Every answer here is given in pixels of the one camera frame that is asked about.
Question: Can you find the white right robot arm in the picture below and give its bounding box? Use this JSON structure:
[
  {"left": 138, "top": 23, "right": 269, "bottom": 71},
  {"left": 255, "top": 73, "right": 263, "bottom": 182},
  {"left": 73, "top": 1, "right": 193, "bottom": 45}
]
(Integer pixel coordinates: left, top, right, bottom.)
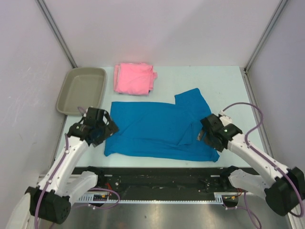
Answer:
[{"left": 198, "top": 114, "right": 305, "bottom": 217}]

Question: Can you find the white slotted cable duct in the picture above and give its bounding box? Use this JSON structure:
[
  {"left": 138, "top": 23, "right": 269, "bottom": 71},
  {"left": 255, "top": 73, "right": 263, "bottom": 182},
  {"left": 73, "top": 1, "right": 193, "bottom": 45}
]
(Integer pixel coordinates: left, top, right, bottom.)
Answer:
[{"left": 76, "top": 193, "right": 224, "bottom": 204}]

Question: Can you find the blue t shirt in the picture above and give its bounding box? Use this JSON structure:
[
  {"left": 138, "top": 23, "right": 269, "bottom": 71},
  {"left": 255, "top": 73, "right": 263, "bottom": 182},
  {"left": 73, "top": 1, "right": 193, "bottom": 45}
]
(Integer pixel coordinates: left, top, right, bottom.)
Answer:
[{"left": 104, "top": 88, "right": 219, "bottom": 162}]

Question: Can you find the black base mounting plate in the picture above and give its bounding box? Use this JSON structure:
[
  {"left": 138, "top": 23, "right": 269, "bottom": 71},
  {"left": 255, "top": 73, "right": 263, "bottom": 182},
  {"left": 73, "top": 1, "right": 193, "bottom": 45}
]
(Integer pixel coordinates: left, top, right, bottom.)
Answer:
[{"left": 71, "top": 167, "right": 253, "bottom": 196}]

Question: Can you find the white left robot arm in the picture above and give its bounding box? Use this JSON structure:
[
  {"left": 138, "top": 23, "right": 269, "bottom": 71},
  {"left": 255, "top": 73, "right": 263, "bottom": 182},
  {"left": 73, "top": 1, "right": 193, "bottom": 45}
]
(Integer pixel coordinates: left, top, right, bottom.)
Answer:
[{"left": 26, "top": 107, "right": 119, "bottom": 228}]

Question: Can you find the beige plastic tray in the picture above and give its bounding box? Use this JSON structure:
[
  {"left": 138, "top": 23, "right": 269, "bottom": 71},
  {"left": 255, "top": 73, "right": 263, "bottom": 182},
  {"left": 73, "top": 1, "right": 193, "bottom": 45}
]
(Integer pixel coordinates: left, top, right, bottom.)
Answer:
[{"left": 56, "top": 67, "right": 107, "bottom": 116}]

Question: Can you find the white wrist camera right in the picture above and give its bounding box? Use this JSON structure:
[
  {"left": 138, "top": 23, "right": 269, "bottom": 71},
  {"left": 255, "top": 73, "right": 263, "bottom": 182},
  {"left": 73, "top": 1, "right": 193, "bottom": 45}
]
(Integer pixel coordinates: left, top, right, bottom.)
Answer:
[{"left": 218, "top": 110, "right": 233, "bottom": 126}]

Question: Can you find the pink folded t shirt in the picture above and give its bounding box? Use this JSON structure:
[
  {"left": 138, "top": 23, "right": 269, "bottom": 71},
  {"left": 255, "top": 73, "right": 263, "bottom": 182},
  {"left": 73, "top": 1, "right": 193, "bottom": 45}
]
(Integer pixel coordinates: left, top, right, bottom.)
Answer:
[{"left": 113, "top": 63, "right": 158, "bottom": 95}]

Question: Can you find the aluminium corner post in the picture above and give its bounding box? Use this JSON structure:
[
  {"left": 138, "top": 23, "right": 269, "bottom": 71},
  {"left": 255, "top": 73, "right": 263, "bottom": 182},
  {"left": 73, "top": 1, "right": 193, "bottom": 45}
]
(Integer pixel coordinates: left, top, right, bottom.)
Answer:
[
  {"left": 243, "top": 0, "right": 290, "bottom": 74},
  {"left": 35, "top": 0, "right": 78, "bottom": 68}
]

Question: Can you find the aluminium corner post left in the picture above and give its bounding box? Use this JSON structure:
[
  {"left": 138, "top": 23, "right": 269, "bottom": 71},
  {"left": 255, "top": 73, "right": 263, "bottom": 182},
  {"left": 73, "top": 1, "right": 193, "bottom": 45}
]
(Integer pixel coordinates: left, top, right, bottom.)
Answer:
[{"left": 35, "top": 0, "right": 78, "bottom": 68}]

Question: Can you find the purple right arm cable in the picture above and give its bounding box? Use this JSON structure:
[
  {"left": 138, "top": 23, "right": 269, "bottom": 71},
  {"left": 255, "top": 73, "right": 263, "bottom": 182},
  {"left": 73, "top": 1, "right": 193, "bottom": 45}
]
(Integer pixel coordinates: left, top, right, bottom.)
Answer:
[{"left": 222, "top": 102, "right": 303, "bottom": 229}]

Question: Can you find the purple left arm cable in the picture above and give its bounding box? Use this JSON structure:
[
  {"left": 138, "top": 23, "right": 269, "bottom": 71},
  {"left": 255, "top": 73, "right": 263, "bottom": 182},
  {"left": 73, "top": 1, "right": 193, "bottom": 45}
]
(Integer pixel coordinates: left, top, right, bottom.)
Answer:
[{"left": 33, "top": 106, "right": 121, "bottom": 229}]

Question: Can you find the aluminium corner post right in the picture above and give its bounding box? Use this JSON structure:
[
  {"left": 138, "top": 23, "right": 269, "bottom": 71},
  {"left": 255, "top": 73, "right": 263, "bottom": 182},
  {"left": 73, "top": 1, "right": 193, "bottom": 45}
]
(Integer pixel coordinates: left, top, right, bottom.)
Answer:
[{"left": 243, "top": 0, "right": 290, "bottom": 74}]

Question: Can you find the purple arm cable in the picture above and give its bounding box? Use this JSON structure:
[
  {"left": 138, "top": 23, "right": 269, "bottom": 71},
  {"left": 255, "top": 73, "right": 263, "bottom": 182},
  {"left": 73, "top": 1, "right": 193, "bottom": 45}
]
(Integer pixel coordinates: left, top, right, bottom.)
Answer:
[
  {"left": 33, "top": 106, "right": 121, "bottom": 229},
  {"left": 222, "top": 102, "right": 303, "bottom": 229}
]

